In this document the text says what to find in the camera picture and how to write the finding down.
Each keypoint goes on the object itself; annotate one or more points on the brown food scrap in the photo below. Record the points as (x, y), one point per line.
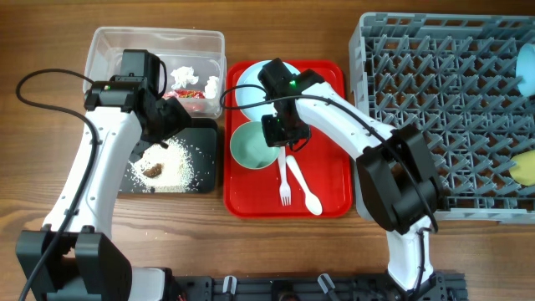
(153, 171)

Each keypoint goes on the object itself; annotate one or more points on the grey dishwasher rack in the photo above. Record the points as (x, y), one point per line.
(454, 78)

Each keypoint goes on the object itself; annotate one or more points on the green bowl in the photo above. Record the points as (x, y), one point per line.
(249, 148)

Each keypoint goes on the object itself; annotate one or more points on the black mounting rail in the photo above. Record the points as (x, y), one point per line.
(361, 287)

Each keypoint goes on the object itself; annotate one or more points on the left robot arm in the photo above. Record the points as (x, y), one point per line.
(72, 257)

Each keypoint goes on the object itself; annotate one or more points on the white tissue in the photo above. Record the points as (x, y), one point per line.
(211, 87)

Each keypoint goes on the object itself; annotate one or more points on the white tissue ball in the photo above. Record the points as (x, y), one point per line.
(183, 76)

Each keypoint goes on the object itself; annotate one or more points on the light blue bowl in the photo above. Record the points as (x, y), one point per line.
(525, 70)

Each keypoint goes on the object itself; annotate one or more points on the white plastic spoon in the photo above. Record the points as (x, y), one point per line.
(312, 202)

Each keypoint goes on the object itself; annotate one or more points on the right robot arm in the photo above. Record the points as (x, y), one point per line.
(398, 180)

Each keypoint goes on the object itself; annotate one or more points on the red snack wrapper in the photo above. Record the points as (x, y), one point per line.
(184, 94)

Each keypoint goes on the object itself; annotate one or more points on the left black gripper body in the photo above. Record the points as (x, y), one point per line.
(169, 121)

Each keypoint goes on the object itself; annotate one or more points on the yellow cup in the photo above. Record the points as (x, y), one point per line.
(523, 170)

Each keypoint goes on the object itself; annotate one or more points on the white rice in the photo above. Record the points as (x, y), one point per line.
(177, 173)

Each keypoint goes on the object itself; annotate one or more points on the light blue plate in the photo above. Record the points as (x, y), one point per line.
(252, 95)

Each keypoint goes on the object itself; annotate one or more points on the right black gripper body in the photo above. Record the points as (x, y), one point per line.
(279, 130)

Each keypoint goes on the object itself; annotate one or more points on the black waste tray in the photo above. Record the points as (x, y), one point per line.
(201, 139)

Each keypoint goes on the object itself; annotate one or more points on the clear plastic waste bin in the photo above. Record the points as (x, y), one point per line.
(203, 50)

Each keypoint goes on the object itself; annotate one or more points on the white plastic fork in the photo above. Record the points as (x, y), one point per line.
(284, 189)

